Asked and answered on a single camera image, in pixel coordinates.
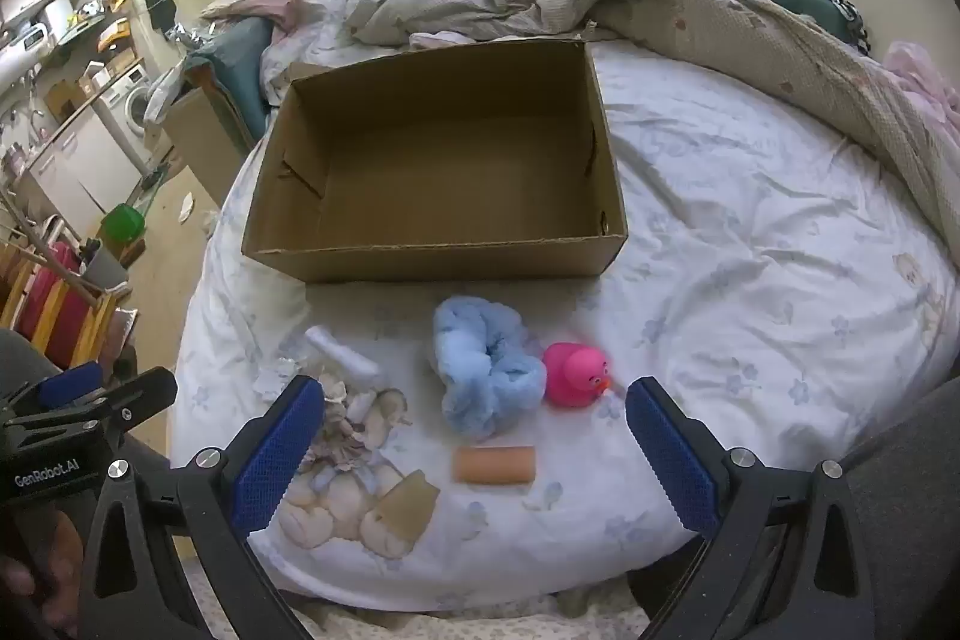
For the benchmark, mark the blue fluffy scrunchie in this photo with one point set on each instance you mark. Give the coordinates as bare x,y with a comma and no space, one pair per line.
480,370

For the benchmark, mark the pink crumpled blanket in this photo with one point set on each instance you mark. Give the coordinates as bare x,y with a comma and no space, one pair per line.
926,78

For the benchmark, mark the green bucket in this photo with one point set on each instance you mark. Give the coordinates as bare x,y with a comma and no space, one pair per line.
124,222

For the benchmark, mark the beige foam cylinder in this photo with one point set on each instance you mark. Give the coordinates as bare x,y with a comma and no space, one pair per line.
493,464

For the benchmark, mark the person's left hand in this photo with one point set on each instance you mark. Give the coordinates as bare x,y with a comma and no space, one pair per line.
45,557

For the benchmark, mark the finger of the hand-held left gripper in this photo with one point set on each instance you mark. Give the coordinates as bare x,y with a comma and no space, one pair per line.
67,383
139,396

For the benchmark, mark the white kitchen appliance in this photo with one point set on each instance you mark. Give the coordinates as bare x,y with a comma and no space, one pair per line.
36,38

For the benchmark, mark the white washing machine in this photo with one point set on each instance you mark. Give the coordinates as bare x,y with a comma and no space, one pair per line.
129,108

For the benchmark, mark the grey bin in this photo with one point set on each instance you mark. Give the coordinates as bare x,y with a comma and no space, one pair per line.
103,265

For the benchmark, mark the white cabinet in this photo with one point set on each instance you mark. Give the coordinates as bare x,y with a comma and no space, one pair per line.
71,171

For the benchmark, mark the wooden rack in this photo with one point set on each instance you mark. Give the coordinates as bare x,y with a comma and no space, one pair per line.
45,280

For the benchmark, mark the bedside cardboard box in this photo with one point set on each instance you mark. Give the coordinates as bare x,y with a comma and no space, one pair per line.
199,145

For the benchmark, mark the black hanging bag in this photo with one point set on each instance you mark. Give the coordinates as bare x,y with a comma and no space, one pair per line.
159,6

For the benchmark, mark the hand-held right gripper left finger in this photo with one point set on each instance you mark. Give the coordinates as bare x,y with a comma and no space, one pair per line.
277,452

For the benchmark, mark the pale pink garment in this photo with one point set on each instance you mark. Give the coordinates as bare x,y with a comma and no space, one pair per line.
435,39

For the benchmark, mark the brown cardboard box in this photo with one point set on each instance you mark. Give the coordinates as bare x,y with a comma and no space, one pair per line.
442,160

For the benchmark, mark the pale floral scrunchie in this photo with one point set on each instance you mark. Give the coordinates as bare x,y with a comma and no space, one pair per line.
367,415

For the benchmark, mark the tan cardboard piece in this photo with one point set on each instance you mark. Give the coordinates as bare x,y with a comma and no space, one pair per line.
409,505

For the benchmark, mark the teal pillow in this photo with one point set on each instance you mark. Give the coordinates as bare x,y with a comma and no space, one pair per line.
236,63

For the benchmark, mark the white floral bed sheet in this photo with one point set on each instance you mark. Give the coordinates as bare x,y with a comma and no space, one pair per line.
750,280

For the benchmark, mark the white rolled cloth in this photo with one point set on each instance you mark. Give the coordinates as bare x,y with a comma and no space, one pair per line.
341,349

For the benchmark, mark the beige checked quilt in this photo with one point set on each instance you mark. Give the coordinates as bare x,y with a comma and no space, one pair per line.
675,3

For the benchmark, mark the pink suitcase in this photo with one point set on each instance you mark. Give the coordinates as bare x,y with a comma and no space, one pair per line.
56,295

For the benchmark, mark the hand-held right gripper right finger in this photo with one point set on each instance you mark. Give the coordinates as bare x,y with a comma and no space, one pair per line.
671,460

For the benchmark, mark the pink rubber duck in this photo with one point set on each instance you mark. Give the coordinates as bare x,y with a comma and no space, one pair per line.
570,374

